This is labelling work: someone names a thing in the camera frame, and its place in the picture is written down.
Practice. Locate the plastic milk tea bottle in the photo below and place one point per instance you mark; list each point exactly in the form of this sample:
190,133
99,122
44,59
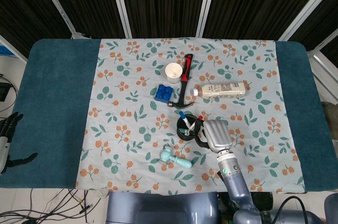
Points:
221,90

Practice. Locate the blue toy building brick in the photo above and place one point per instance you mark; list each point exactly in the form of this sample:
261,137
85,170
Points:
164,93

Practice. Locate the blue-grey robot torso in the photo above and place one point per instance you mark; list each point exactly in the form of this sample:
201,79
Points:
163,208

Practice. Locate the floral patterned tablecloth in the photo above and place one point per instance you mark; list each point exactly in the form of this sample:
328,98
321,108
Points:
132,118

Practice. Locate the white metal partition frame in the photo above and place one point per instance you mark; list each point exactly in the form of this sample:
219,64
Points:
121,2

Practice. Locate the teal handheld fan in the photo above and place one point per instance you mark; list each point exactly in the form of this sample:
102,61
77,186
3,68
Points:
175,158

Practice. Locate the white paper cup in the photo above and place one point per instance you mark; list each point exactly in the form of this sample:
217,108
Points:
173,73

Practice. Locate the red and black claw hammer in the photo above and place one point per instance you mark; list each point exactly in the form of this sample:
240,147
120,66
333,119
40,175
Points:
184,81

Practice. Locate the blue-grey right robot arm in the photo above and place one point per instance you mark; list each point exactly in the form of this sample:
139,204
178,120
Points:
235,181

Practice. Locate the dark teal table cover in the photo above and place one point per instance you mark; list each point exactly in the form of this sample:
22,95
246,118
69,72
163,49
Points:
50,107

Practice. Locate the red-capped white marker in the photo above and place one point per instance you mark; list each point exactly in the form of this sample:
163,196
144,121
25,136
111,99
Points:
198,120

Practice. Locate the black round pen holder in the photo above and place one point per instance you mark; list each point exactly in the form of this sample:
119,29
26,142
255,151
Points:
187,129

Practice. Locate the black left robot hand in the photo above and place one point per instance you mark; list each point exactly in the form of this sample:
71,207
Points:
10,134

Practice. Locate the black device on floor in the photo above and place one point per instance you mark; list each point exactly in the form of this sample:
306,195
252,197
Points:
4,91

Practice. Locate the blue-capped white marker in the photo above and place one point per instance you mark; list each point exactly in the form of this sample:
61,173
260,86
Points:
184,119

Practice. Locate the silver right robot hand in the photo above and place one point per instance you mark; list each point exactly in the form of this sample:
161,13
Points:
216,134

